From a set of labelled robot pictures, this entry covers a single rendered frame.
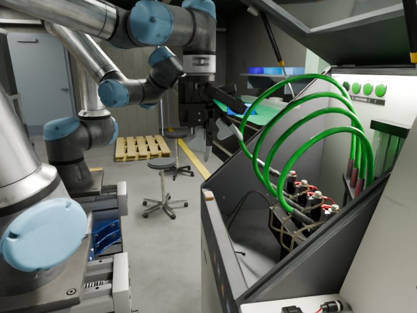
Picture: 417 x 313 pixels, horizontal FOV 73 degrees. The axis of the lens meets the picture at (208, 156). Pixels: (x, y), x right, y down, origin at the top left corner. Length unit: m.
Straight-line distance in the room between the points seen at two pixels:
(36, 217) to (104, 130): 0.73
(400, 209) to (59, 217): 0.56
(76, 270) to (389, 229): 0.62
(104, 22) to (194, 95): 0.24
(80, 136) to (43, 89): 6.26
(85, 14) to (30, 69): 6.73
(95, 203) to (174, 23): 0.74
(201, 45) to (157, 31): 0.12
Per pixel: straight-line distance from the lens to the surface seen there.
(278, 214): 0.98
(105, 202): 1.12
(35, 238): 0.47
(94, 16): 0.65
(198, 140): 0.68
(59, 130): 1.06
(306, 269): 0.65
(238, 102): 0.68
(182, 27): 0.60
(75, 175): 1.09
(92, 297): 0.71
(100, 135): 1.13
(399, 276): 0.61
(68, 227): 0.49
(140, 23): 0.58
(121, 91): 0.80
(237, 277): 0.75
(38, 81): 7.33
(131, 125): 6.31
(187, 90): 0.66
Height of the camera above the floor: 1.44
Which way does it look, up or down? 17 degrees down
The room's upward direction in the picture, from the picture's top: straight up
